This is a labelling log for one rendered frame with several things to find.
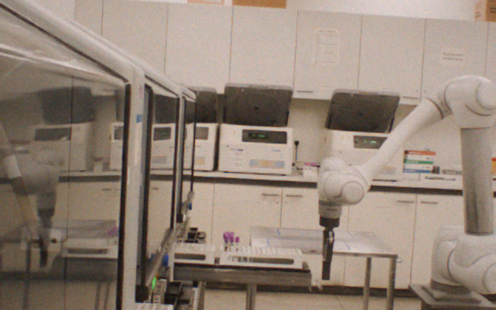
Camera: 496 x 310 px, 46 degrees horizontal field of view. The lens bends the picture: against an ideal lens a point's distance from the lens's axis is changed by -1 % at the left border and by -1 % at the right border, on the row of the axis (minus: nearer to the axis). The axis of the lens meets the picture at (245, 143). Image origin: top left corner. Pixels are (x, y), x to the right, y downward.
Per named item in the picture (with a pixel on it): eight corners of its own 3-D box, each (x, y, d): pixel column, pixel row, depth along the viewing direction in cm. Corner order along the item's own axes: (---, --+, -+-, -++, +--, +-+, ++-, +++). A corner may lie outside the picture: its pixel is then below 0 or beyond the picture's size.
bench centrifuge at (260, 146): (218, 173, 444) (222, 80, 441) (219, 165, 506) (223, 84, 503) (292, 177, 446) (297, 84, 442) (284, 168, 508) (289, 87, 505)
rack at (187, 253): (130, 263, 211) (131, 246, 210) (135, 256, 221) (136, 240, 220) (213, 267, 211) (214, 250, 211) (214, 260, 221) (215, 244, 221)
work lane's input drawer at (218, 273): (118, 283, 209) (119, 258, 209) (125, 273, 223) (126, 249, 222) (323, 293, 211) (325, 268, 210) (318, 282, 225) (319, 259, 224)
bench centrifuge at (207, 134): (138, 168, 444) (142, 82, 440) (152, 161, 506) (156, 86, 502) (212, 173, 443) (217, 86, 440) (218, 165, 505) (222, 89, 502)
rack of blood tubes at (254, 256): (218, 268, 211) (219, 251, 211) (219, 261, 221) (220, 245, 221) (301, 272, 212) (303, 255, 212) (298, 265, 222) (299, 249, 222)
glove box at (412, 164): (404, 168, 488) (404, 159, 487) (400, 167, 500) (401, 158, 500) (432, 170, 488) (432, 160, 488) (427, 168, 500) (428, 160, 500)
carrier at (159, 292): (156, 301, 166) (157, 280, 166) (163, 301, 166) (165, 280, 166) (152, 315, 155) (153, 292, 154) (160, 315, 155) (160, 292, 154)
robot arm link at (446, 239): (459, 274, 238) (464, 221, 237) (484, 288, 220) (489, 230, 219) (422, 274, 235) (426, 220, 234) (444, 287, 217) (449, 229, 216)
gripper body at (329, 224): (318, 213, 220) (316, 237, 221) (321, 217, 212) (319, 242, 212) (338, 214, 221) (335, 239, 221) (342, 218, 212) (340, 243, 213)
